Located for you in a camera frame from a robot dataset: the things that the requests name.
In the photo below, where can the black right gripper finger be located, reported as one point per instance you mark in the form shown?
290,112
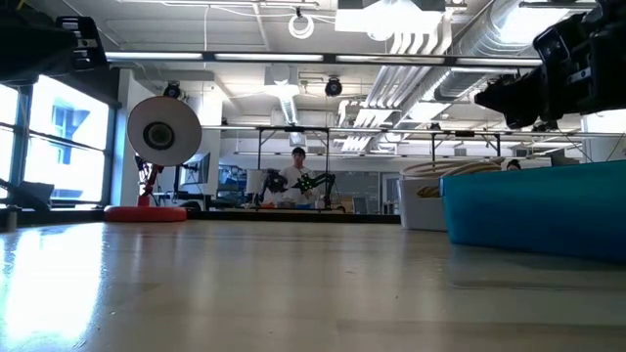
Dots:
511,100

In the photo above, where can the blue plastic bin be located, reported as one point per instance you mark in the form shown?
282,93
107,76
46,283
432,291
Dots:
538,215

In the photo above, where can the background black robot arm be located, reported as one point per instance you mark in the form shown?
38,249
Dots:
315,181
274,183

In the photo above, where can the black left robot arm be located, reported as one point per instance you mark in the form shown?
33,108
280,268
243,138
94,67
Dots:
29,49

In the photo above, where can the person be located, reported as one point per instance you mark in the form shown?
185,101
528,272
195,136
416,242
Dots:
296,176
513,164

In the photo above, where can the white plastic bin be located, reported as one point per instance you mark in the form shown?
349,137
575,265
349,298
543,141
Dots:
420,210

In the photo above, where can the overhead LED light bar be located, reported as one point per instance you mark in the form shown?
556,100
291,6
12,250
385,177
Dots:
269,57

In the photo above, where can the background monitor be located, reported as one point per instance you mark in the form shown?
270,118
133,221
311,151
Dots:
195,168

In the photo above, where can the red desk lamp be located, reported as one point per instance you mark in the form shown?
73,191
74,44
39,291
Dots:
164,129

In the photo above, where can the silver ventilation duct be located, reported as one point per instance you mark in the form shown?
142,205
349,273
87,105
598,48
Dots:
489,34

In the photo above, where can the black overhead camera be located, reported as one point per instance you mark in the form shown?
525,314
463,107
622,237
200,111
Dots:
333,87

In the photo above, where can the black aluminium table frame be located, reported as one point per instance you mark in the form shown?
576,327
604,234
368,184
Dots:
293,216

